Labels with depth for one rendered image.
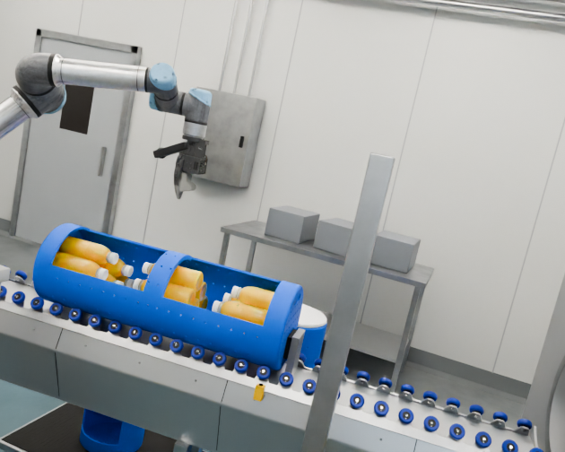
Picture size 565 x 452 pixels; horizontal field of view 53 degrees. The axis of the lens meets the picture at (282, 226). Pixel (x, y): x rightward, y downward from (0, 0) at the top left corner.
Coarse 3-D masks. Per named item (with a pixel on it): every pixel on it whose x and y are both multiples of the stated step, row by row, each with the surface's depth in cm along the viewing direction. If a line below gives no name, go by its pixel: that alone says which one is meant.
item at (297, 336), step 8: (288, 336) 182; (296, 336) 182; (288, 344) 182; (296, 344) 181; (288, 352) 182; (296, 352) 181; (288, 360) 182; (296, 360) 185; (288, 368) 182; (296, 368) 191
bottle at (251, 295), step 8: (240, 288) 188; (248, 288) 186; (256, 288) 186; (240, 296) 186; (248, 296) 184; (256, 296) 184; (264, 296) 184; (272, 296) 184; (248, 304) 185; (256, 304) 184; (264, 304) 183
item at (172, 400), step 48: (0, 336) 196; (48, 336) 193; (144, 336) 196; (48, 384) 200; (96, 384) 192; (144, 384) 185; (192, 384) 182; (240, 384) 179; (192, 432) 189; (240, 432) 182; (288, 432) 176; (336, 432) 172; (384, 432) 170
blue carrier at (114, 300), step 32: (64, 224) 199; (128, 256) 211; (160, 256) 205; (64, 288) 188; (96, 288) 185; (128, 288) 182; (160, 288) 181; (224, 288) 204; (288, 288) 181; (128, 320) 187; (160, 320) 182; (192, 320) 178; (224, 320) 176; (288, 320) 176; (224, 352) 182; (256, 352) 176
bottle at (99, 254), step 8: (64, 240) 199; (72, 240) 199; (80, 240) 199; (64, 248) 198; (72, 248) 198; (80, 248) 197; (88, 248) 197; (96, 248) 196; (104, 248) 197; (80, 256) 198; (88, 256) 197; (96, 256) 196; (104, 256) 196
